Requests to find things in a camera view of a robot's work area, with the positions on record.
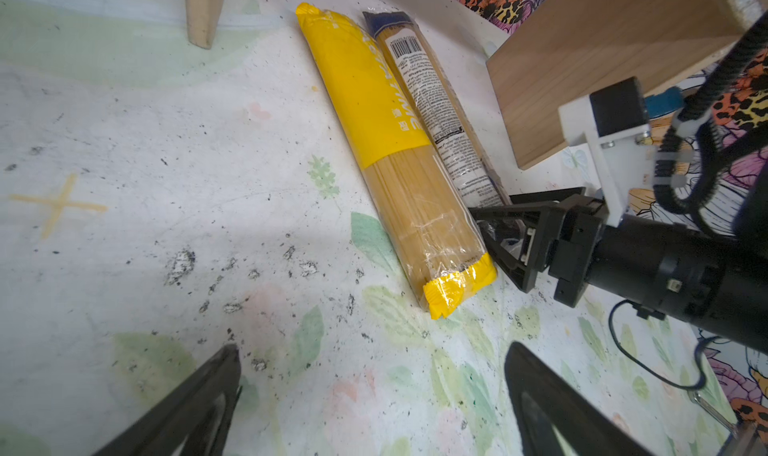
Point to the brown striped spaghetti bag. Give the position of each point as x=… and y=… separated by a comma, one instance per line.
x=417, y=68

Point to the yellow spaghetti bag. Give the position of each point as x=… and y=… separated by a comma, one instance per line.
x=434, y=236

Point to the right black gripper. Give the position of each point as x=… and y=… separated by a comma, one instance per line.
x=563, y=226

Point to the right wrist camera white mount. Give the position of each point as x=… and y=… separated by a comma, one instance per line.
x=613, y=124

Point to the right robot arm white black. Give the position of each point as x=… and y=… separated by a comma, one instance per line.
x=662, y=269

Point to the wooden two-tier shelf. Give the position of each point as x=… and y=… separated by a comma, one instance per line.
x=566, y=50

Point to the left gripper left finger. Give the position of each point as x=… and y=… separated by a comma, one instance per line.
x=194, y=419

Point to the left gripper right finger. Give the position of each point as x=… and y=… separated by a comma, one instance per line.
x=546, y=408

